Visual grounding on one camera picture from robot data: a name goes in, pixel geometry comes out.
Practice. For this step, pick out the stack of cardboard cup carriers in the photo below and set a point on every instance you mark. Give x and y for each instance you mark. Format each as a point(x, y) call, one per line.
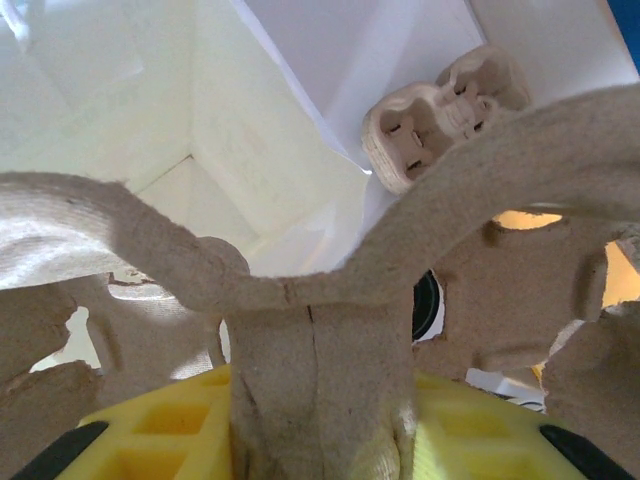
point(415, 130)

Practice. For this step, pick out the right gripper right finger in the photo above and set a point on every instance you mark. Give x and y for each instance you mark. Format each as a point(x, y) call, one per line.
point(490, 440)

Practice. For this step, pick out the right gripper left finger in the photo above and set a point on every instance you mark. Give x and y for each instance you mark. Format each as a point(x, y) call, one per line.
point(165, 430)

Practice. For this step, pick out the cardboard cup carrier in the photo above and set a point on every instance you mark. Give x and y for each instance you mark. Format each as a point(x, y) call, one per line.
point(320, 350)

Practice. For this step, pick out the stack of black cup lids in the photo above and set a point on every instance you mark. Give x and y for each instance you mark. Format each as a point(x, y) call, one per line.
point(422, 305)

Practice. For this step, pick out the white paper carry bag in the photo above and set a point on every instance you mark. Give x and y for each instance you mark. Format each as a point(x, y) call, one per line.
point(200, 75)

